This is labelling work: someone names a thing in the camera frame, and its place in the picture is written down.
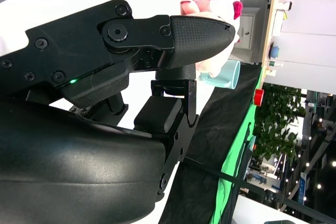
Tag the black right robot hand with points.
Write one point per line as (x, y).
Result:
(78, 37)

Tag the light wooden board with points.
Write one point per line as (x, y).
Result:
(270, 24)

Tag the pink plush doll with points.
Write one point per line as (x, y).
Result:
(202, 3)

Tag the green leafy plants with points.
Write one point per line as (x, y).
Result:
(278, 124)

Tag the teal plastic mug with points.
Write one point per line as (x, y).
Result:
(231, 77)

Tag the white cabinet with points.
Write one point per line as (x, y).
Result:
(249, 27)

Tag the black cloth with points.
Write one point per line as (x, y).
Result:
(210, 129)

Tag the red cylinder button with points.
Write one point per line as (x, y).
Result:
(259, 97)

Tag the green cloth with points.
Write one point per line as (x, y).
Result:
(231, 155)

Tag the white panel box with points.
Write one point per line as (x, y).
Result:
(307, 51)

